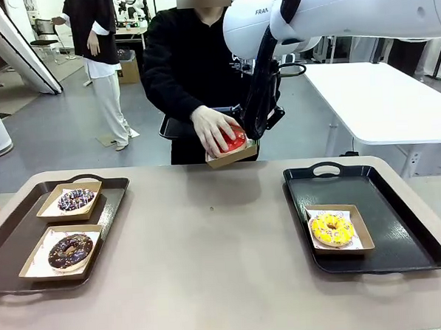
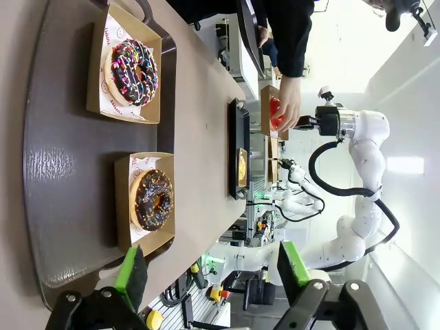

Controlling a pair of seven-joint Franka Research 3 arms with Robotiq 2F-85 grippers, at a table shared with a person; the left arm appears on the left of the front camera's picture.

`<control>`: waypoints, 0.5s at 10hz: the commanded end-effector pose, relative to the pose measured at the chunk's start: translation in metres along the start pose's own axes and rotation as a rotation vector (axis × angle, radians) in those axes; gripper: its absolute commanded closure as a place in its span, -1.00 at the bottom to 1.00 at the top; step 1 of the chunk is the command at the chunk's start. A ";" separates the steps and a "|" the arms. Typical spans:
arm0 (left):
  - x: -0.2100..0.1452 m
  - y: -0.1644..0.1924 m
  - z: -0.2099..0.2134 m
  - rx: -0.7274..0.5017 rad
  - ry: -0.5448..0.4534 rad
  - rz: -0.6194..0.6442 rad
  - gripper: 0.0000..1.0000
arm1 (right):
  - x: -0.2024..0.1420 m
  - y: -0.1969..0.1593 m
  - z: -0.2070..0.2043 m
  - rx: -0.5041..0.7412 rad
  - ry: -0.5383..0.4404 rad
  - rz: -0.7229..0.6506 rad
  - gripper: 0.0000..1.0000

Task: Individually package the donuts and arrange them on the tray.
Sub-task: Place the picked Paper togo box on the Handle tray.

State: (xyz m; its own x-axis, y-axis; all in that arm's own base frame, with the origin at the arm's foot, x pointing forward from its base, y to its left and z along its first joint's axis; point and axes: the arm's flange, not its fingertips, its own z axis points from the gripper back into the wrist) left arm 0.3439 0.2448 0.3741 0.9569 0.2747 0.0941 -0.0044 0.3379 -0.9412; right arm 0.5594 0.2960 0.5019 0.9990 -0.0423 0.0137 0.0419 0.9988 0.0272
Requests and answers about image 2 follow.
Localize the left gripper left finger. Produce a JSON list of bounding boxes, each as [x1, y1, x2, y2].
[[44, 243, 149, 330]]

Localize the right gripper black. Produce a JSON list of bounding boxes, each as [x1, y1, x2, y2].
[[293, 105, 342, 137]]

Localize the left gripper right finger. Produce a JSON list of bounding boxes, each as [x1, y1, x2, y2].
[[274, 240, 389, 330]]

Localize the red glazed donut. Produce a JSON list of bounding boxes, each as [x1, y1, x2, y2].
[[268, 96, 287, 131]]

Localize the brown cardboard food box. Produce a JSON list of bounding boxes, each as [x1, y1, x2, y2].
[[259, 85, 291, 142], [113, 151, 177, 259], [85, 3, 163, 125], [236, 147, 250, 189]]

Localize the yellow glazed donut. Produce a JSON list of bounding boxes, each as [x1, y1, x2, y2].
[[238, 152, 248, 182]]

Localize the chocolate donut yellow sprinkles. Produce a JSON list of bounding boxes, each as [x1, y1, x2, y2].
[[129, 168, 175, 232]]

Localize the black donut tray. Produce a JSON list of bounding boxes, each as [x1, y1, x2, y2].
[[236, 0, 267, 80]]

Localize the chocolate donut rainbow sprinkles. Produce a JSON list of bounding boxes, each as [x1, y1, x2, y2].
[[103, 38, 160, 108]]

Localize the person's right forearm black sleeve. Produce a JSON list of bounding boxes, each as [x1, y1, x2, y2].
[[271, 20, 315, 79]]

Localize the dark brown serving tray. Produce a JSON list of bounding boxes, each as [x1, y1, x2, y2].
[[23, 0, 178, 312], [227, 97, 252, 201]]

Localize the person's right hand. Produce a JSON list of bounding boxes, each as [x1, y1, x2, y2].
[[274, 74, 304, 133]]

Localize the person's left hand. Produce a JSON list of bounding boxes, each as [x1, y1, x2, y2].
[[256, 25, 270, 50]]

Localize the brown cardboard carton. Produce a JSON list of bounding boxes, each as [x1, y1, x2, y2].
[[267, 159, 281, 185], [267, 136, 281, 160]]

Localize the yellow round device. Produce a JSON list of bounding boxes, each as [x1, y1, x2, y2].
[[145, 309, 165, 330]]

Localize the black tool yellow label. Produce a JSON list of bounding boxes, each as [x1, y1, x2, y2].
[[189, 263, 209, 291]]

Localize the white side table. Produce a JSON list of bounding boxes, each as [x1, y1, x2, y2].
[[236, 43, 263, 101]]

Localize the yellow red emergency stop button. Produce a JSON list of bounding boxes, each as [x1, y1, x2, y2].
[[208, 285, 232, 305]]

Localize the person in black coat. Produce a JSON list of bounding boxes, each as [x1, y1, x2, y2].
[[164, 0, 422, 78]]

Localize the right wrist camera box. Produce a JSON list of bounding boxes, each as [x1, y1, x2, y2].
[[317, 86, 336, 107]]

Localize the black right arm cable sleeve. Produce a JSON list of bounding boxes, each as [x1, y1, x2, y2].
[[307, 138, 402, 256]]

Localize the white camera on black mount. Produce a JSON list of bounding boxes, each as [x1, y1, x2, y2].
[[411, 5, 439, 47]]

